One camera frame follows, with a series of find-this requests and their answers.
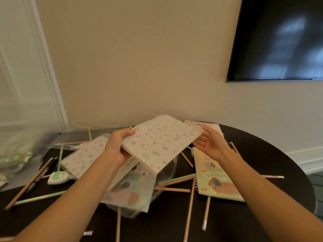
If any person's right hand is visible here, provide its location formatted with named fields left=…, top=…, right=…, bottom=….
left=192, top=124, right=234, bottom=164

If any person's right forearm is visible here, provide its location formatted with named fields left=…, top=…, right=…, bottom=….
left=219, top=153, right=323, bottom=242

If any black wall television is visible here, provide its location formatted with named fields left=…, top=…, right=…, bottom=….
left=226, top=0, right=323, bottom=82

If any clear tube of green pens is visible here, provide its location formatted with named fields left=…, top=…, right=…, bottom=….
left=0, top=151, right=33, bottom=172

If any white dotted notebook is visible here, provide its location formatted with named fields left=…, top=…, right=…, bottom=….
left=59, top=134, right=112, bottom=180

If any cream small print notebook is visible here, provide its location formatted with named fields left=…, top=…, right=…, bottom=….
left=121, top=114, right=203, bottom=175

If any clear plastic storage bin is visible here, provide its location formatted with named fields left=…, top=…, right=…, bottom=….
left=0, top=103, right=62, bottom=174

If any yellow brown dog notebook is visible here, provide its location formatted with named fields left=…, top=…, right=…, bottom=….
left=192, top=147, right=245, bottom=202

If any blue puppy notebook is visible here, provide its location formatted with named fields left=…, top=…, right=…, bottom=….
left=101, top=162, right=157, bottom=214

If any person's left forearm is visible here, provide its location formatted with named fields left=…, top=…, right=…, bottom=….
left=11, top=151, right=127, bottom=242

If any black pen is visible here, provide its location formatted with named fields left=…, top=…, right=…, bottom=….
left=25, top=156, right=59, bottom=194

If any person's left hand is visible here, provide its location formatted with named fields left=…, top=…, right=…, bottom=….
left=103, top=128, right=137, bottom=167

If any light green pencil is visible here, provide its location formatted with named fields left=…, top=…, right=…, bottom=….
left=158, top=173, right=196, bottom=186
left=57, top=144, right=64, bottom=172
left=14, top=191, right=67, bottom=206

